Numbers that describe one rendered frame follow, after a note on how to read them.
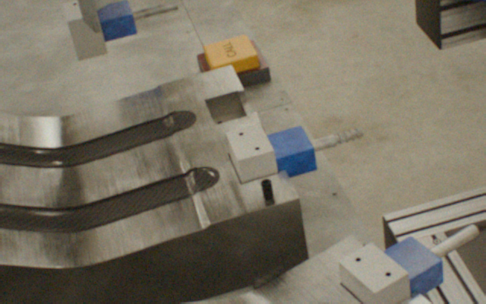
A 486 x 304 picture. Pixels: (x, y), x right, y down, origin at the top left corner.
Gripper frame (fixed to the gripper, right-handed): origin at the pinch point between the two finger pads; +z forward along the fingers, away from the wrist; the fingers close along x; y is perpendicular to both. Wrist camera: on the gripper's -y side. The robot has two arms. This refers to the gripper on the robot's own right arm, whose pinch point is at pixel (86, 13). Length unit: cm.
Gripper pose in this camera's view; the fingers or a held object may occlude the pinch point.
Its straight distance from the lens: 111.2
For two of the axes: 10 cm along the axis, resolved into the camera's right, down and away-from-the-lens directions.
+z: 1.6, 8.0, 5.8
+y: 9.6, -2.7, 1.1
